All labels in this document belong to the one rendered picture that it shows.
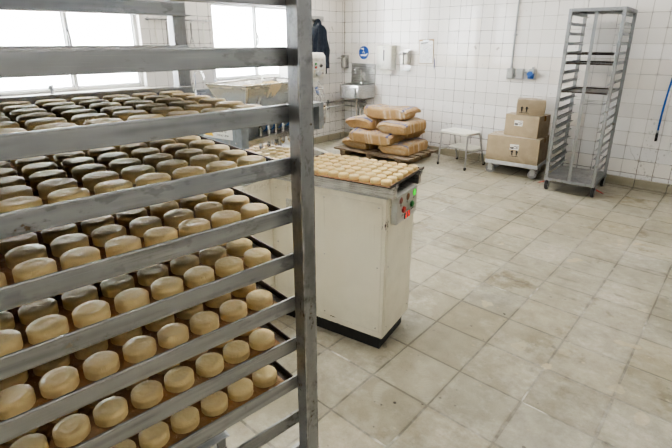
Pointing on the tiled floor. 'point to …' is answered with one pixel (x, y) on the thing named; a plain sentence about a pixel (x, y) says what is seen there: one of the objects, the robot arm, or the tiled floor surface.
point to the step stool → (462, 143)
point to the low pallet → (386, 154)
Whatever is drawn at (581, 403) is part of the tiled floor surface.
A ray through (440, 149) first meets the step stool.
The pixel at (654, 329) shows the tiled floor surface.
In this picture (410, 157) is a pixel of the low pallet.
